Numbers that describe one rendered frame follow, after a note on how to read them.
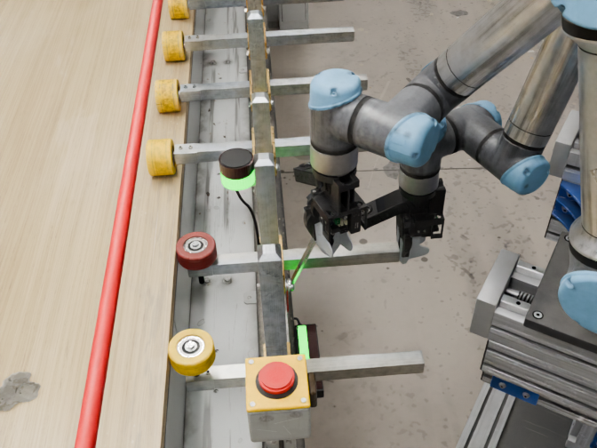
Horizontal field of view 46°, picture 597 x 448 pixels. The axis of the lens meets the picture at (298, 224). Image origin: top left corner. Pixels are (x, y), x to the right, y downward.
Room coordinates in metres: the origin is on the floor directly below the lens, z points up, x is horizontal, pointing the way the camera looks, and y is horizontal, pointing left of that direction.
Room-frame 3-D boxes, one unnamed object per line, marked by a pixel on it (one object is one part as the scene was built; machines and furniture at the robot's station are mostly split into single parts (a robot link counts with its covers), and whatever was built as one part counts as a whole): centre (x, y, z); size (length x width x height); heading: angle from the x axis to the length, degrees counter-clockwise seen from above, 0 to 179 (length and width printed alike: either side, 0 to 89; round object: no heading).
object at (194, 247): (0.99, 0.21, 0.85); 0.08 x 0.08 x 0.11
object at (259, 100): (1.21, 0.07, 0.87); 0.04 x 0.04 x 0.48; 3
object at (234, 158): (0.96, 0.10, 1.04); 0.06 x 0.06 x 0.22; 3
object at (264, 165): (0.96, 0.06, 0.91); 0.04 x 0.04 x 0.48; 3
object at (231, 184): (0.96, 0.10, 1.11); 0.06 x 0.06 x 0.02
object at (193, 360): (0.74, 0.19, 0.85); 0.08 x 0.08 x 0.11
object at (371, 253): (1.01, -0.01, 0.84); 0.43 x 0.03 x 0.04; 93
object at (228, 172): (0.96, 0.10, 1.14); 0.06 x 0.06 x 0.02
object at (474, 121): (1.05, -0.33, 1.12); 0.11 x 0.11 x 0.08; 28
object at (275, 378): (0.45, 0.03, 1.22); 0.04 x 0.04 x 0.02
